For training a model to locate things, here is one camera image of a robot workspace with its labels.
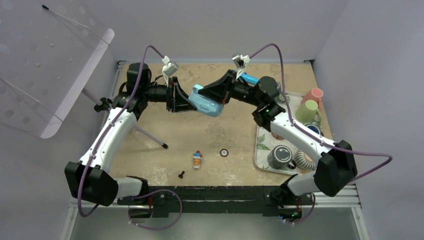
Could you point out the pink ceramic mug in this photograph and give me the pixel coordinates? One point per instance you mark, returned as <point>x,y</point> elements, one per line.
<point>315,94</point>

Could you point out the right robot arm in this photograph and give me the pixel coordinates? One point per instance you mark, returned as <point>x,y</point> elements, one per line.
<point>335,161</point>

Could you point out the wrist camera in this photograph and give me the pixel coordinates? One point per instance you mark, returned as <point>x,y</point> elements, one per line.
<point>170,67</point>
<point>241,61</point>

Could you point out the ice cream toy figure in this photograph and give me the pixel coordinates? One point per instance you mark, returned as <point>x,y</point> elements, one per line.
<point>197,159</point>

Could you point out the blue toy microphone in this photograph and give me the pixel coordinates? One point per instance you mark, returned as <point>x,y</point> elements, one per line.
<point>249,79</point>

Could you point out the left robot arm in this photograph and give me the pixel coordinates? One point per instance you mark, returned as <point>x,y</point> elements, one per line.
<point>88,178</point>

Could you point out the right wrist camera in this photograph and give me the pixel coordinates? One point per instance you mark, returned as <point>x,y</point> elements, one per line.
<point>241,61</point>

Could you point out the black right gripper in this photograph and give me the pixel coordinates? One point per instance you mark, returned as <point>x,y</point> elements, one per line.
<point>215,91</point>

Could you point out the dark blue mug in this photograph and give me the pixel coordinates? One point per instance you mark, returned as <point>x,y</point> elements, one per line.
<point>315,129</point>

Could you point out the striped ceramic mug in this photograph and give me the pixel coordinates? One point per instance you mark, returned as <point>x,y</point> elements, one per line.
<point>303,161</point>

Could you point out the dark grey mug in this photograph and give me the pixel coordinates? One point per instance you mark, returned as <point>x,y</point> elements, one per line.
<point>281,157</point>

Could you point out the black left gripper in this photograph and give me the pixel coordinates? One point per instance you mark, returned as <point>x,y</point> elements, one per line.
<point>181,102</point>

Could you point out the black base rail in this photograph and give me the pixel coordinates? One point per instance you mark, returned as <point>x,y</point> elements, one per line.
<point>267,201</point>

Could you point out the black chess pawn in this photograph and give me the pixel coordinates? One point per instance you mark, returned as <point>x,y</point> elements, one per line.
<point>181,175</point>

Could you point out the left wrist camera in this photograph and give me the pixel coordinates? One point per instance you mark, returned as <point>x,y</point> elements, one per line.
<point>170,67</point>

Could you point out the small round token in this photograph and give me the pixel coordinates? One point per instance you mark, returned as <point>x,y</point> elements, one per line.
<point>224,152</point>

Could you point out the light green ceramic mug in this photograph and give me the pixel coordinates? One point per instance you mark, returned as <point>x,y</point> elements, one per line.
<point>308,111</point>

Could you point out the light blue ceramic mug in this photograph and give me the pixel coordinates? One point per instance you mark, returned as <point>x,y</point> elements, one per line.
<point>203,104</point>

